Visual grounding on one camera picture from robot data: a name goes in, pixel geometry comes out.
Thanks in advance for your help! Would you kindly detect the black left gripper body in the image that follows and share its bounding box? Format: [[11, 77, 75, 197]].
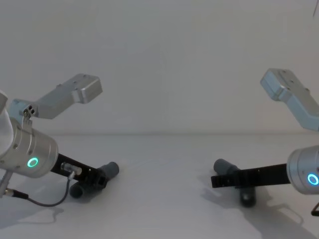
[[49, 152, 101, 187]]

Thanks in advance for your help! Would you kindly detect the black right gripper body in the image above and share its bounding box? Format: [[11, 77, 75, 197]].
[[236, 163, 292, 188]]

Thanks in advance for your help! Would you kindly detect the grey plastic pipe piece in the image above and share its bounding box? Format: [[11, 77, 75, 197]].
[[213, 158, 257, 208], [70, 161, 120, 199]]

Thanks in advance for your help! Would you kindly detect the white table cloth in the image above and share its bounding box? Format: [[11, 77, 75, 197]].
[[0, 134, 319, 239]]

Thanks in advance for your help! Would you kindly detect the thin grey wrist cable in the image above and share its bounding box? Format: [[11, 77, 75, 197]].
[[0, 162, 83, 207]]

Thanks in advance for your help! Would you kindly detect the right robot arm with camera bracket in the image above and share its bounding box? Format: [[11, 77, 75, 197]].
[[259, 68, 319, 195]]

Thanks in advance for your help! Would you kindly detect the robot arm with camera bracket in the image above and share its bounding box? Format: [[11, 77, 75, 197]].
[[0, 73, 104, 199], [259, 68, 319, 195]]

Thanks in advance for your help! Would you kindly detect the left robot arm with camera bracket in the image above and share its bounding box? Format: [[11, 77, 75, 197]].
[[0, 73, 104, 199]]

